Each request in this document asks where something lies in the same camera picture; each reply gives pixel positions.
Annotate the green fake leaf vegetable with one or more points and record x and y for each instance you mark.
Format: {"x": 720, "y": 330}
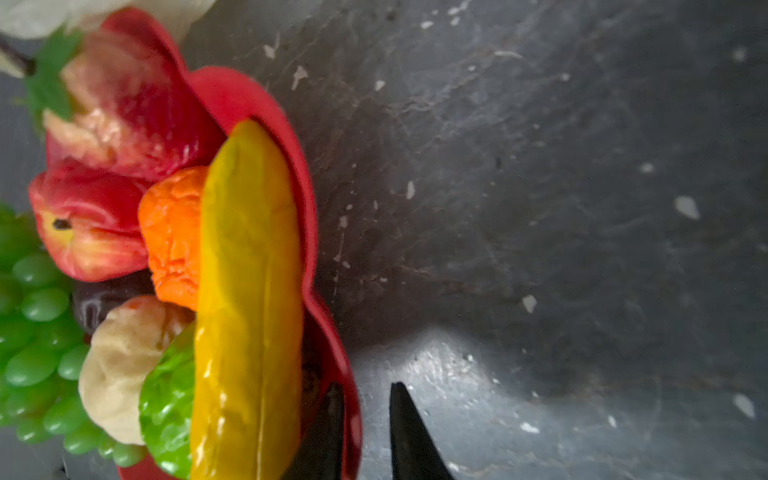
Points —
{"x": 166, "y": 404}

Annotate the red fake strawberry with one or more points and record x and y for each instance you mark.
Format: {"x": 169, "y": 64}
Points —
{"x": 133, "y": 113}

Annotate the red pink fake apple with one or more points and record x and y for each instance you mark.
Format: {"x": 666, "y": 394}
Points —
{"x": 88, "y": 221}

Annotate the dark brown fake fruit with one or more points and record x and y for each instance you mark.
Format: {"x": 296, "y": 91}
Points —
{"x": 90, "y": 302}

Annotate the green fake grapes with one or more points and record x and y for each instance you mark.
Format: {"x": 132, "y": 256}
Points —
{"x": 43, "y": 350}

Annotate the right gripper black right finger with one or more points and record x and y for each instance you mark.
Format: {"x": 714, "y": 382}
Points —
{"x": 414, "y": 455}

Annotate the yellow plastic bag fruit print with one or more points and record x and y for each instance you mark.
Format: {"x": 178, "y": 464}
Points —
{"x": 90, "y": 15}

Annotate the orange fake fruit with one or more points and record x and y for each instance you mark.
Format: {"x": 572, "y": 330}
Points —
{"x": 169, "y": 218}

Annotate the yellow fake banana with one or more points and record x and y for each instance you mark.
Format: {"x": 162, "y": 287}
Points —
{"x": 248, "y": 345}

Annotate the red flower shaped plate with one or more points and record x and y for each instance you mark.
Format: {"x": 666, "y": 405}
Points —
{"x": 231, "y": 97}

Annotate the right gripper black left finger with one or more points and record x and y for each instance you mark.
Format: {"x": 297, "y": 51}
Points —
{"x": 320, "y": 454}

